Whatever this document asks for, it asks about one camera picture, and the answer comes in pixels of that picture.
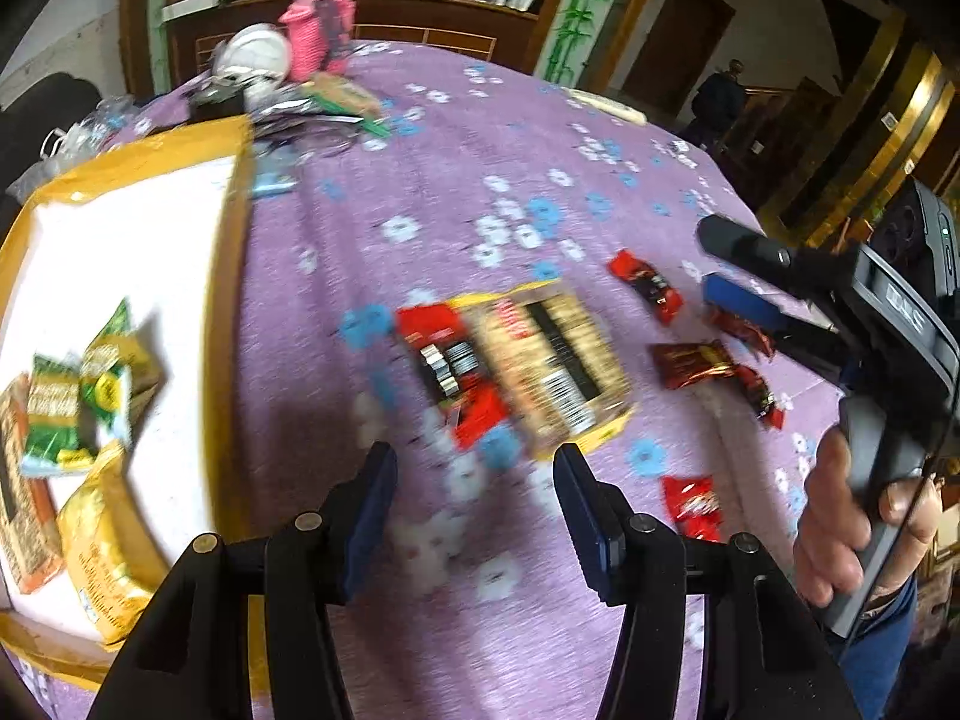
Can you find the glossy red snack packet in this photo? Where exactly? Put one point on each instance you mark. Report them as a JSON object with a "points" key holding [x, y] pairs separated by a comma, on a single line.
{"points": [[742, 331]]}

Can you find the purple floral tablecloth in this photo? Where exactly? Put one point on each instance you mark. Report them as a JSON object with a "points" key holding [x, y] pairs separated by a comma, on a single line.
{"points": [[450, 225]]}

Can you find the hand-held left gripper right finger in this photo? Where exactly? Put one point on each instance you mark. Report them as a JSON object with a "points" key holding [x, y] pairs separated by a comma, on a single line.
{"points": [[592, 532]]}

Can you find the green biscuit packet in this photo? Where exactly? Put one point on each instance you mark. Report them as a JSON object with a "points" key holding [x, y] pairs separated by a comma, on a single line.
{"points": [[345, 94]]}

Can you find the person's right forearm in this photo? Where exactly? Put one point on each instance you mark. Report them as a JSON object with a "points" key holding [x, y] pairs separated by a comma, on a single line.
{"points": [[881, 660]]}

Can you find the bamboo painted pillar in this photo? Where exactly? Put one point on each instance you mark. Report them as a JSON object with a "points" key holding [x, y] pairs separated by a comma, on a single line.
{"points": [[577, 15]]}

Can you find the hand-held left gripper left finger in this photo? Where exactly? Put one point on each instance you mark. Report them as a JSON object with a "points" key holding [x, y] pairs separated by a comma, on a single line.
{"points": [[371, 517]]}

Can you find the yellow sandwich biscuit packet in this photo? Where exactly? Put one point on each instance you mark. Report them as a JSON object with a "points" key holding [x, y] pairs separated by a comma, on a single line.
{"points": [[105, 547]]}

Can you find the white tube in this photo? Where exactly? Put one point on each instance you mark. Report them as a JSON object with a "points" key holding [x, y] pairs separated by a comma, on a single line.
{"points": [[607, 105]]}

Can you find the dark red coffee sachet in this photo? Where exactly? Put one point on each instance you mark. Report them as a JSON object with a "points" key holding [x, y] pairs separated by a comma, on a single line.
{"points": [[690, 364]]}

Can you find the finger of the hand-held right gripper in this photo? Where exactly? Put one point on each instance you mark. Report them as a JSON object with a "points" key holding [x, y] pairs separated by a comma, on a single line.
{"points": [[742, 300], [750, 247]]}

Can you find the small red black candy packet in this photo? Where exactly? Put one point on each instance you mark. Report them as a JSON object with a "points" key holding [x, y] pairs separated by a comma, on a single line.
{"points": [[645, 285]]}

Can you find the small black box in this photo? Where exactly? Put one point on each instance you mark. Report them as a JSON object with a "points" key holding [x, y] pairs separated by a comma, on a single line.
{"points": [[217, 105]]}

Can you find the black chair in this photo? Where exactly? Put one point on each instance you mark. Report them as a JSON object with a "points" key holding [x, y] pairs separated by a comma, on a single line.
{"points": [[45, 105]]}

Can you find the clear cracker pack yellow edges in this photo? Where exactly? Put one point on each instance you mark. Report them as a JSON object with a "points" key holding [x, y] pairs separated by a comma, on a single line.
{"points": [[555, 367]]}

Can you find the brown wooden door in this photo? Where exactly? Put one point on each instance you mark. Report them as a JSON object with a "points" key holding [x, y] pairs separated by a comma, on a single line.
{"points": [[675, 30]]}

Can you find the cardboard box with yellow tape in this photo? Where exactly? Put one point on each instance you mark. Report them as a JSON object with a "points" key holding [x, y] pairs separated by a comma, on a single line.
{"points": [[150, 255]]}

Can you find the clear plastic bag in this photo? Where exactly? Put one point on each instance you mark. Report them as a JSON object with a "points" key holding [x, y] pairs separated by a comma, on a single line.
{"points": [[97, 127]]}

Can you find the large red packet with barcode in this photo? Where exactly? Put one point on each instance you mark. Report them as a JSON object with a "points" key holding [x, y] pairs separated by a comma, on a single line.
{"points": [[480, 412]]}

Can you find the small blue packet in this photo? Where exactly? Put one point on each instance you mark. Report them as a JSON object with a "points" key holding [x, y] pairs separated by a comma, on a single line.
{"points": [[271, 181]]}

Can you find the green pea packet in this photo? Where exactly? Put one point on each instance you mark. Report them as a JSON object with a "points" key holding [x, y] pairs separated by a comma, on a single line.
{"points": [[52, 412], [112, 371]]}

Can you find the orange cracker pack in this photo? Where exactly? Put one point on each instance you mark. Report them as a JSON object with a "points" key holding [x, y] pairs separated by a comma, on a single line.
{"points": [[26, 525]]}

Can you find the person's right hand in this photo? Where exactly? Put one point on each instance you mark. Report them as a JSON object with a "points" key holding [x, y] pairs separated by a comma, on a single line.
{"points": [[825, 525]]}

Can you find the wooden display cabinet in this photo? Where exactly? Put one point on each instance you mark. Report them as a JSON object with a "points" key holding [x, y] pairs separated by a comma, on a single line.
{"points": [[420, 15]]}

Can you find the golden framed cabinet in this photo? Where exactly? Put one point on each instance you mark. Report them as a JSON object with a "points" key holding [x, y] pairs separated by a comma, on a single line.
{"points": [[847, 127]]}

